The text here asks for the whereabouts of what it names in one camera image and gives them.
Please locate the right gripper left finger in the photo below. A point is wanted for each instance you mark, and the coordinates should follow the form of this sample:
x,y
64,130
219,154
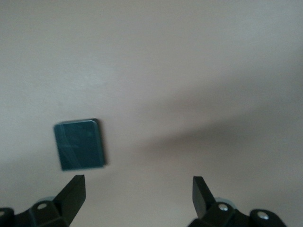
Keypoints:
x,y
64,205

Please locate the dark teal square block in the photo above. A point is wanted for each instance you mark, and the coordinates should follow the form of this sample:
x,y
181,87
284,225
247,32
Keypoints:
x,y
80,144

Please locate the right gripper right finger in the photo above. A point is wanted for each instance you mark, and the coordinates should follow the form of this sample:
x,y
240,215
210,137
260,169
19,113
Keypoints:
x,y
208,208

